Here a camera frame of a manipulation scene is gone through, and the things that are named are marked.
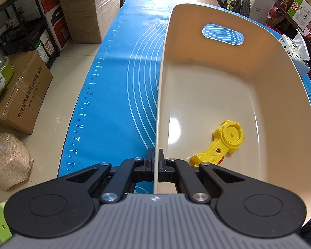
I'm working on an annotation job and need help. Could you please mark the yellow toy launcher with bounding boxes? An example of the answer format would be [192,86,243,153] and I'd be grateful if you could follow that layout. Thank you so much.
[189,119,245,166]

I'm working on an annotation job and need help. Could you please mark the beige plastic storage basket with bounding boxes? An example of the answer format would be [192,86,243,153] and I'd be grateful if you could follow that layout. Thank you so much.
[155,3,311,219]

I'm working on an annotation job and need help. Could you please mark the blue silicone baking mat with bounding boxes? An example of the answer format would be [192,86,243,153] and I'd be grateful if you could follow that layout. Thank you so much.
[59,0,311,176]

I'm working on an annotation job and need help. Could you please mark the clear bag of grain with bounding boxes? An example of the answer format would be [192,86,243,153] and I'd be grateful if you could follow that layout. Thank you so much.
[0,133,34,190]

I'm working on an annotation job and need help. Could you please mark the brown box on floor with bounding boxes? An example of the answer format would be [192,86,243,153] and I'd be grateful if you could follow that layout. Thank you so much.
[0,51,53,135]

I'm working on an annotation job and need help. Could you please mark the green plastic stool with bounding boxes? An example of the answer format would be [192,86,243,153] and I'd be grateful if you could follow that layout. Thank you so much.
[0,202,12,243]

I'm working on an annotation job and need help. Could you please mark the lower cardboard box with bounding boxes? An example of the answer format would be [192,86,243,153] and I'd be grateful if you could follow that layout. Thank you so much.
[60,0,120,44]

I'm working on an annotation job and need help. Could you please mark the tissue box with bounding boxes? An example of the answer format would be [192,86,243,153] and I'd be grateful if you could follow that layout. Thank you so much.
[280,32,310,78]

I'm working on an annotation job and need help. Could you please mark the black metal shelf rack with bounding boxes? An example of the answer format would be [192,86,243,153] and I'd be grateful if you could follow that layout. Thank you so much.
[0,0,60,68]

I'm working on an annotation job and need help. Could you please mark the green white product box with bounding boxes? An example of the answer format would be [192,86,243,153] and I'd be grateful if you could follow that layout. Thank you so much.
[287,0,311,30]

